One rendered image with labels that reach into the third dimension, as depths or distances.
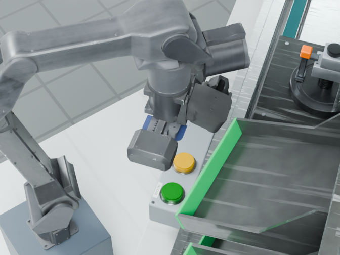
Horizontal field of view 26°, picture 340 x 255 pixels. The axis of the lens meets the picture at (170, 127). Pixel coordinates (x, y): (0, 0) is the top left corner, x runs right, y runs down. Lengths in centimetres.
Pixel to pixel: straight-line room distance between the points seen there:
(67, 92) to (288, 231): 219
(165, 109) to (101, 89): 176
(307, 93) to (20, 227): 62
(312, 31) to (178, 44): 85
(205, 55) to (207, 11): 210
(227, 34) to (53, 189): 35
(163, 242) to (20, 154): 49
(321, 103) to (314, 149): 76
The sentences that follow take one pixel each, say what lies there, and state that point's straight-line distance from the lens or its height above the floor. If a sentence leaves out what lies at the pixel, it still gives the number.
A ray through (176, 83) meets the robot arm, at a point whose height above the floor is 140.
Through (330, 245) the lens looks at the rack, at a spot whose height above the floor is 166.
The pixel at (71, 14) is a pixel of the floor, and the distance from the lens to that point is 303.
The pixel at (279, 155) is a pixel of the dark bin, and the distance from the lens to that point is 73.
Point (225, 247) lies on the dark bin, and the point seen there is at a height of 136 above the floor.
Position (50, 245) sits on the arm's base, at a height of 106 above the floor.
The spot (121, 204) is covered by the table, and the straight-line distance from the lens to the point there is 147.
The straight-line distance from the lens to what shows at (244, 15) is 180.
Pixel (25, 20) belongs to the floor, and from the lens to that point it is 303.
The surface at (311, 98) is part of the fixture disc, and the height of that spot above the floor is 99.
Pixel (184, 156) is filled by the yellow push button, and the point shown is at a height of 97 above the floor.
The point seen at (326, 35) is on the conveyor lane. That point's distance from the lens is 170.
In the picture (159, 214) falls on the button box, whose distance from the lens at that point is 137.
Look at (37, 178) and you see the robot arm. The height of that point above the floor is 124.
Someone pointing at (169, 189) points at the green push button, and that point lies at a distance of 136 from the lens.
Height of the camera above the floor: 213
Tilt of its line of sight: 54 degrees down
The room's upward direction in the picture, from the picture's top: straight up
